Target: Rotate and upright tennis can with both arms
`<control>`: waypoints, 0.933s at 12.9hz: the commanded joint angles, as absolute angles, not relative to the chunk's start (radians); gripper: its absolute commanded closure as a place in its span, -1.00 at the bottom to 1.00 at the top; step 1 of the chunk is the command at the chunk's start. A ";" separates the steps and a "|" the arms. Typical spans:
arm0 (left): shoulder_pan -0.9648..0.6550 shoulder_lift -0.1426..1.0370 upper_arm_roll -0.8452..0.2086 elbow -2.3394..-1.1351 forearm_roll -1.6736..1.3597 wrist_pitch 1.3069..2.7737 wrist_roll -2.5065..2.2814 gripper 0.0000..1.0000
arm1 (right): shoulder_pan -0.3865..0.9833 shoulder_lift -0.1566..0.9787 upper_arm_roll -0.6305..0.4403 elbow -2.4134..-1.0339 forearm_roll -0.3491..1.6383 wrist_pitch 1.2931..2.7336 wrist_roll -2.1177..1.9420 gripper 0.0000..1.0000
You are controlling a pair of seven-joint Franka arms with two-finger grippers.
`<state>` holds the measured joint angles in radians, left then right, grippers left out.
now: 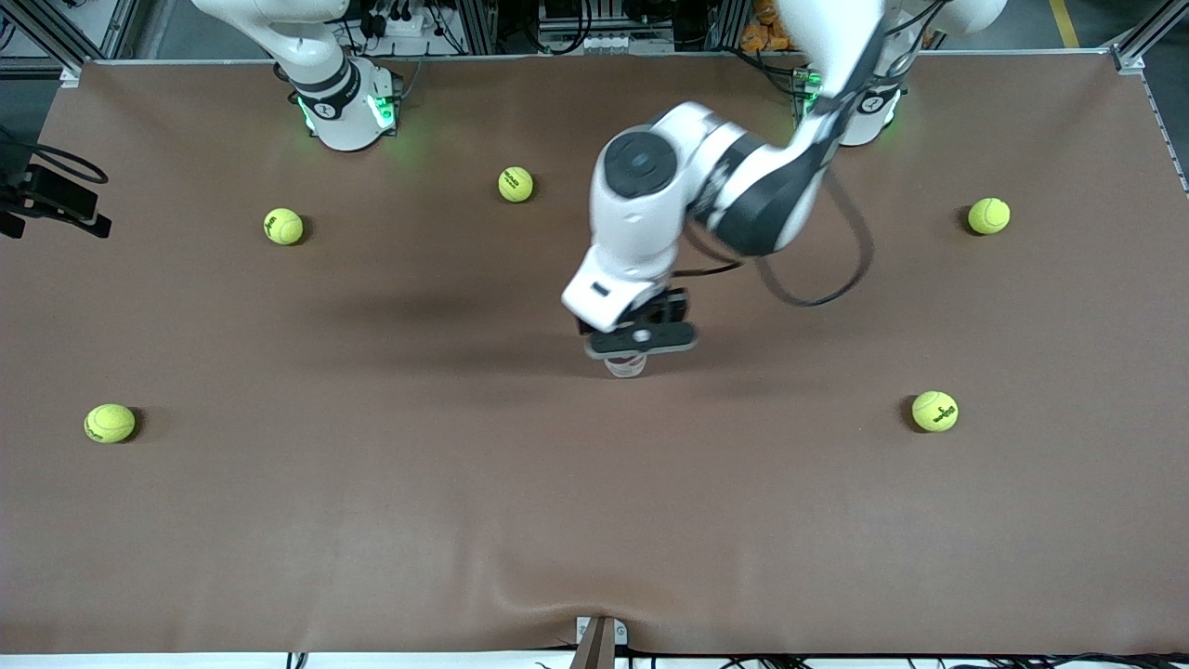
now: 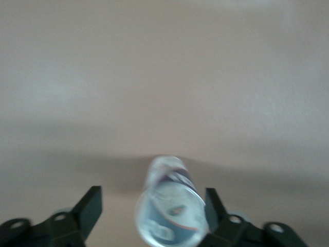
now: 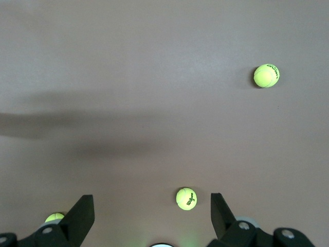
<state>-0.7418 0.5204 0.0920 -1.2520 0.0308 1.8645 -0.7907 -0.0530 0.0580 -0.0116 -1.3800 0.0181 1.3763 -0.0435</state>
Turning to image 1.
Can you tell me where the white power strip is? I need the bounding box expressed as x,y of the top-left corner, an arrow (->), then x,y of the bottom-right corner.
537,31 -> 651,55

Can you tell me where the orange bag pile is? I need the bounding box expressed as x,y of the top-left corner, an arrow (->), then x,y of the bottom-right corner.
740,0 -> 800,53

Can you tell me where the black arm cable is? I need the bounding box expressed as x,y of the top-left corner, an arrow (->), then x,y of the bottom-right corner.
0,128 -> 111,185
672,170 -> 876,308

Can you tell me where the power strip with black plugs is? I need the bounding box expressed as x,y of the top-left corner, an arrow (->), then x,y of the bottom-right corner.
358,0 -> 449,40

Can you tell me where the aluminium frame beam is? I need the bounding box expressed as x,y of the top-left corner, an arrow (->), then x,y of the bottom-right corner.
1110,0 -> 1189,75
0,0 -> 89,86

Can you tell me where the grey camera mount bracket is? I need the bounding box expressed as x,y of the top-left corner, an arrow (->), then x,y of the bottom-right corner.
574,615 -> 629,669

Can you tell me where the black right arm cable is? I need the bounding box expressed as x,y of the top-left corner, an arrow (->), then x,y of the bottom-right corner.
0,128 -> 111,185

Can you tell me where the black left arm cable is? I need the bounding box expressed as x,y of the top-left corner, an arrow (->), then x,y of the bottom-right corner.
672,170 -> 876,308

